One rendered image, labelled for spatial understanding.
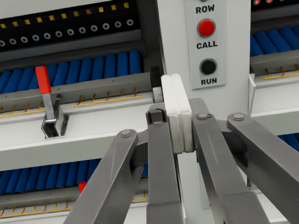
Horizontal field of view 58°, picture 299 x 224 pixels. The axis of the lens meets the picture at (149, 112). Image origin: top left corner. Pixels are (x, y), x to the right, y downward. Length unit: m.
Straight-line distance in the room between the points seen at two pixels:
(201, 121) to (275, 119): 0.23
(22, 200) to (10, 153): 0.18
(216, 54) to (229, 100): 0.06
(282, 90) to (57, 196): 0.41
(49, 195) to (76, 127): 0.20
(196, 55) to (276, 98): 0.13
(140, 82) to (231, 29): 0.15
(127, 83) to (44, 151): 0.15
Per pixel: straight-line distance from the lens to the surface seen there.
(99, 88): 0.40
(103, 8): 0.47
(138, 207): 0.51
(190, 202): 0.44
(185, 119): 0.16
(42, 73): 0.38
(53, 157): 0.40
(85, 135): 0.37
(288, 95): 0.40
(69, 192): 0.54
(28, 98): 0.44
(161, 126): 0.15
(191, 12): 0.30
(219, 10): 0.30
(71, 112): 0.40
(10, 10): 0.34
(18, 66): 0.53
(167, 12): 0.30
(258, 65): 0.41
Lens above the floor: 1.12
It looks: 28 degrees down
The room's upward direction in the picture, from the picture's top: 10 degrees counter-clockwise
